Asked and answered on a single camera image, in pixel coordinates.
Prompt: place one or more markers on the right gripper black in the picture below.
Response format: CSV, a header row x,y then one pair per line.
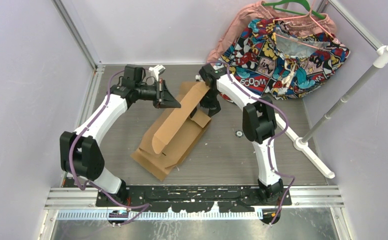
x,y
213,107

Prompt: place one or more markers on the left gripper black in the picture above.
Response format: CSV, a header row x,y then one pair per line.
x,y
164,99

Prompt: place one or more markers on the brown cardboard box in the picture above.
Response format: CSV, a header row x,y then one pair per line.
x,y
174,134

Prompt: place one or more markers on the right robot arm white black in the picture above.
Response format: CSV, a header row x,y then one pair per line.
x,y
258,124

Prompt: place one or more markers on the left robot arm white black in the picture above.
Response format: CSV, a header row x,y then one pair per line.
x,y
80,153

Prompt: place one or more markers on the small round floor fitting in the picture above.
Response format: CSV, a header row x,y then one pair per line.
x,y
239,133

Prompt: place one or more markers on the colourful comic print shorts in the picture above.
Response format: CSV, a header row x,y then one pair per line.
x,y
267,58

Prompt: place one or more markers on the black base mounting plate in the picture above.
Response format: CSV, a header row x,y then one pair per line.
x,y
201,198

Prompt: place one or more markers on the pink garment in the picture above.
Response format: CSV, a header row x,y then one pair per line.
x,y
240,30

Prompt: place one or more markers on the green plastic hanger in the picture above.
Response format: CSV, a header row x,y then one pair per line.
x,y
297,7

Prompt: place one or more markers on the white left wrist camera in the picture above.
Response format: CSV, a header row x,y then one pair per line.
x,y
156,71

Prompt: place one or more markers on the aluminium corner post left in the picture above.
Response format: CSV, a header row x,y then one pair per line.
x,y
69,21

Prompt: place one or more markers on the aluminium corner post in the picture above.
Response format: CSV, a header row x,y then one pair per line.
x,y
69,21
366,34

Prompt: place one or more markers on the pink wire hanger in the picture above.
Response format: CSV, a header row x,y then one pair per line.
x,y
294,45

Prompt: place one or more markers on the aluminium corner post right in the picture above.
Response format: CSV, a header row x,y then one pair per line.
x,y
366,34

